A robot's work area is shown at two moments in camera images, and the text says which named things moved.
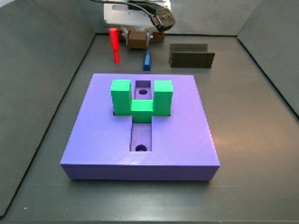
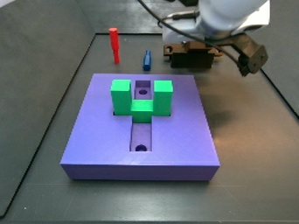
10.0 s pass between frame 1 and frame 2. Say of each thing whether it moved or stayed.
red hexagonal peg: stayed
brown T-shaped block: moved
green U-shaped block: stayed
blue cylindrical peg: stayed
